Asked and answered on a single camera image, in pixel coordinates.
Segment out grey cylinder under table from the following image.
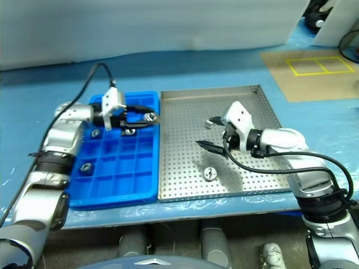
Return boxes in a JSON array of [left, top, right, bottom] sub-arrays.
[[117, 225, 149, 258], [199, 220, 233, 268]]

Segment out perforated steel tray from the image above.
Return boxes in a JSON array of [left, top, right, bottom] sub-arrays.
[[157, 84, 294, 203]]

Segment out brown cardboard mat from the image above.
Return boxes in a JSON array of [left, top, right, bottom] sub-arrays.
[[260, 49, 359, 103]]

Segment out black looped cable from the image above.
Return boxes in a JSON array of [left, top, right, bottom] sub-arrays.
[[338, 29, 359, 64]]

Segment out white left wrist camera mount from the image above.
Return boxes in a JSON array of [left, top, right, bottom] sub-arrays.
[[101, 86, 126, 132]]

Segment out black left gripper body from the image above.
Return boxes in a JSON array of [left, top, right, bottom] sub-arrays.
[[110, 107, 135, 137]]

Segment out white shoe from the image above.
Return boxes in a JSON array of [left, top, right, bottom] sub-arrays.
[[257, 243, 287, 269]]

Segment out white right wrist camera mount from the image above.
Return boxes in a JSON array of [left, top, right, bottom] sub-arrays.
[[221, 101, 255, 154]]

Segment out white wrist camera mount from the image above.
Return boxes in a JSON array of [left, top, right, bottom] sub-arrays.
[[221, 101, 255, 154], [101, 86, 126, 132]]

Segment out white upright board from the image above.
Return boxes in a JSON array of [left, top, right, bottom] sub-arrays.
[[311, 0, 359, 47]]

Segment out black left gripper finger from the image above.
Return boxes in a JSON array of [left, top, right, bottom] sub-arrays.
[[125, 105, 154, 114], [125, 118, 161, 130]]

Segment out grey robot chest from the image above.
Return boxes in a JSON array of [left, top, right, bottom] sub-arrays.
[[71, 253, 225, 269]]

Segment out blue compartment tray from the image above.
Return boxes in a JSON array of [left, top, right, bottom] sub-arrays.
[[68, 91, 161, 211]]

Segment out black object with white knob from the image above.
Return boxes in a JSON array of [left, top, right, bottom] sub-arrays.
[[304, 0, 333, 29]]

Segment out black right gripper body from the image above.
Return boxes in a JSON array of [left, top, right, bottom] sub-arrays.
[[221, 122, 245, 152]]

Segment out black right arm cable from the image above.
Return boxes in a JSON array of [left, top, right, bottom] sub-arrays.
[[223, 134, 355, 208]]

